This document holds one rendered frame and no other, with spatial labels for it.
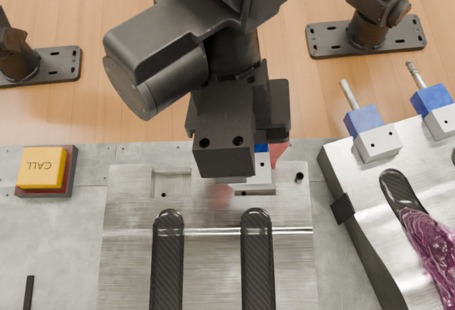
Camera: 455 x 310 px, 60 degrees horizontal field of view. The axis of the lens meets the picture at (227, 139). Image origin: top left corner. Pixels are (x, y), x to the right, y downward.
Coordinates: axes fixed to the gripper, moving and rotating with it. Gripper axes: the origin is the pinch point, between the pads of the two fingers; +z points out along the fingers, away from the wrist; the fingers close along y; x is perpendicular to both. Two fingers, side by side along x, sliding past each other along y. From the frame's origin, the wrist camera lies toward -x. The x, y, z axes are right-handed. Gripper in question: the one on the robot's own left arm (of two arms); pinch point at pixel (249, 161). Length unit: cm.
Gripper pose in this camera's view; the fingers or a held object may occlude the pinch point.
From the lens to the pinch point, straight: 45.9
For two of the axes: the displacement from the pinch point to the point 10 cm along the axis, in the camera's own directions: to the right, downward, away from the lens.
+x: 0.7, -7.3, 6.8
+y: 9.8, -0.6, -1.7
